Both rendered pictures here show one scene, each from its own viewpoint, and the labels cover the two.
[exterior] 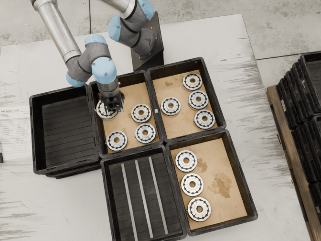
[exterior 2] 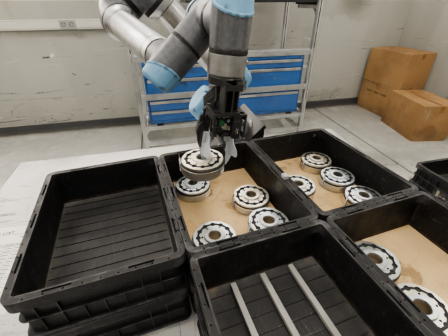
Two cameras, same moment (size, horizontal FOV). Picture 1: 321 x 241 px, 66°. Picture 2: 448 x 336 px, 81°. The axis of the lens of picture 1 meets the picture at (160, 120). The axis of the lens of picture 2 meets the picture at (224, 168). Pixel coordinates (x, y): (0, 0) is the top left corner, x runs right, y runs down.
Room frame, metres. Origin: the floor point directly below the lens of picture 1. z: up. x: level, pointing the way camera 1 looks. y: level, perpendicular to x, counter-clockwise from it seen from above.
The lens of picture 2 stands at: (-0.08, 0.30, 1.33)
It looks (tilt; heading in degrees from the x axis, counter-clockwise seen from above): 33 degrees down; 347
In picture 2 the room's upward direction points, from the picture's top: straight up
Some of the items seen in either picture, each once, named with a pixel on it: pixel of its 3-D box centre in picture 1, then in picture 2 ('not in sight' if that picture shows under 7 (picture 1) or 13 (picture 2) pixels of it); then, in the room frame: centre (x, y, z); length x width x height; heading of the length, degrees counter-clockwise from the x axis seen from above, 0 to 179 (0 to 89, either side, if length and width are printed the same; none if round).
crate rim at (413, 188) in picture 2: (184, 97); (321, 164); (0.50, -0.13, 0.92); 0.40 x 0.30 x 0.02; 7
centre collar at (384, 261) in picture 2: (186, 160); (374, 258); (0.21, -0.10, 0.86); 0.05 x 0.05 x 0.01
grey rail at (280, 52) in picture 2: not in sight; (227, 54); (2.40, -0.31, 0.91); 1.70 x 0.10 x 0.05; 91
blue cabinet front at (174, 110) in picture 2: not in sight; (186, 93); (2.37, 0.09, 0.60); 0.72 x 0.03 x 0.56; 91
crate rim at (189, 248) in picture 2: (124, 112); (226, 184); (0.47, 0.17, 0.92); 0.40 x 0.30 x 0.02; 7
